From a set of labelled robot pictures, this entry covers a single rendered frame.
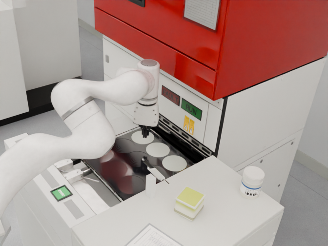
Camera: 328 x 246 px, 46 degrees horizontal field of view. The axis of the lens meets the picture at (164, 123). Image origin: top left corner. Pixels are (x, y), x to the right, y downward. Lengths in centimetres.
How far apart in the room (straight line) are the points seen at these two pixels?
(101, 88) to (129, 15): 66
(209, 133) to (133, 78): 54
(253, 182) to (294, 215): 149
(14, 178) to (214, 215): 64
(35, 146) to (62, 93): 15
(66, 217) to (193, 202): 41
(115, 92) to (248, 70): 58
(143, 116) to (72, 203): 44
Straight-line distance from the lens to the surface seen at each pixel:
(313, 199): 297
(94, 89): 104
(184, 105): 156
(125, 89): 104
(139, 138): 169
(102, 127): 103
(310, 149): 316
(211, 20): 128
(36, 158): 102
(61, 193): 136
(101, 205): 142
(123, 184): 146
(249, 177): 132
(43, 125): 342
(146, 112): 150
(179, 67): 145
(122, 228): 123
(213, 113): 145
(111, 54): 194
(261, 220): 132
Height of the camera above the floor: 190
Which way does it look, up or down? 34 degrees down
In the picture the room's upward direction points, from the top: 4 degrees clockwise
